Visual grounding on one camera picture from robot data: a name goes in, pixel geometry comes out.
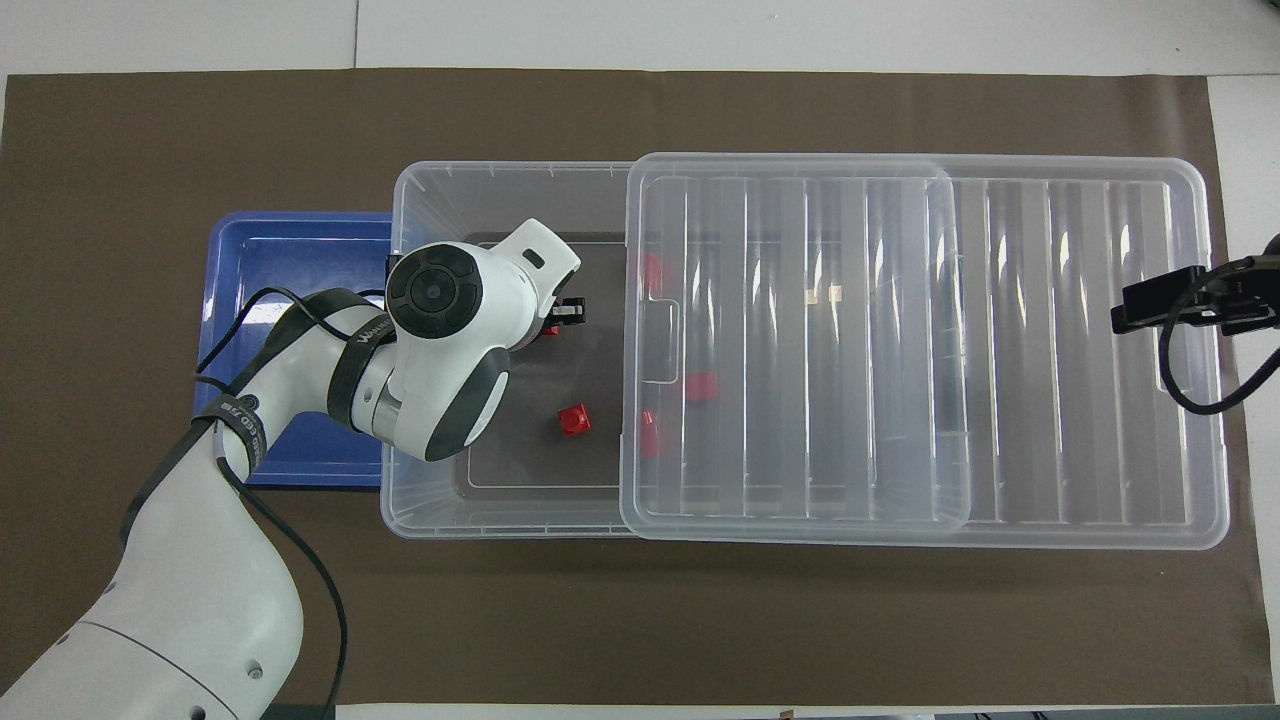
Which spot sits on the clear ribbed plastic lid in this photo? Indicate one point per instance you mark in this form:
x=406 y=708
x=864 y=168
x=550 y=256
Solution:
x=1050 y=400

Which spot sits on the blue plastic tray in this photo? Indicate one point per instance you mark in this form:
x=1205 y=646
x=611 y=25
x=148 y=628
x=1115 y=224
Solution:
x=300 y=250

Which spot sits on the brown paper table mat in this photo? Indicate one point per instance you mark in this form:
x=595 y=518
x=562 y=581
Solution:
x=700 y=620

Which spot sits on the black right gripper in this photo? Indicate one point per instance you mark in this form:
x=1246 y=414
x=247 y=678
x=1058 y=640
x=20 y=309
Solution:
x=1250 y=295

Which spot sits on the black box latch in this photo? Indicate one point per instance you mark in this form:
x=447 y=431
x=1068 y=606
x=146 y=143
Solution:
x=390 y=268

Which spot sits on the clear plastic storage box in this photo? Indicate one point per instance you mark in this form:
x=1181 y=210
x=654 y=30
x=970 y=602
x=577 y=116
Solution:
x=520 y=200

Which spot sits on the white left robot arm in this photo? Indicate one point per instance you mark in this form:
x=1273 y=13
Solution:
x=200 y=600

